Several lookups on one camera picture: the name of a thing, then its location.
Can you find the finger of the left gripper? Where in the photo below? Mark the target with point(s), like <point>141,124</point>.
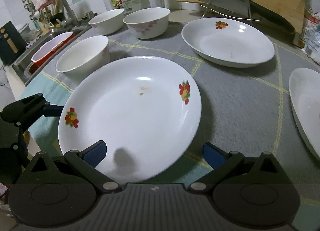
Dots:
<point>52,110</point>

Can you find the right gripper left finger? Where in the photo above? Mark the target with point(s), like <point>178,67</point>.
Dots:
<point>84,163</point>

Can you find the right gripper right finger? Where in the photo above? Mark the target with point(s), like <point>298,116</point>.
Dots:
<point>222,163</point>

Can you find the white bowl sink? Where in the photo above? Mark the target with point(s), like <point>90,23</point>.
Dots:
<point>84,58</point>

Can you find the white floral bowl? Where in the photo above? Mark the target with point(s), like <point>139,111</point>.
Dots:
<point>148,23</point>

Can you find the steel kitchen faucet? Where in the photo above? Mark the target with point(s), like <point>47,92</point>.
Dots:
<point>71,15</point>

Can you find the grey checked table mat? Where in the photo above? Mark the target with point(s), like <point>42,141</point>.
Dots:
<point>247,110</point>

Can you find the white red strainer basket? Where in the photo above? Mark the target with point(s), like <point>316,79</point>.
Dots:
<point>50,48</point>

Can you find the dark air fryer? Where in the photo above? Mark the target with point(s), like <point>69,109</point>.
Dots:
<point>12,45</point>

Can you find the sink soap dispenser knob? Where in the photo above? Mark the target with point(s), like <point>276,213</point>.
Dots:
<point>89,15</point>

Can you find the white plastic food bag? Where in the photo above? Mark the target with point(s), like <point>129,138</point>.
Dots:
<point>310,35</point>

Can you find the steel cleaver knife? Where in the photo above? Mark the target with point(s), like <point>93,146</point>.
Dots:
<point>265,15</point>

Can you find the wire knife stand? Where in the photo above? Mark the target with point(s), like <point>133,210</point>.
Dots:
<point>239,7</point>

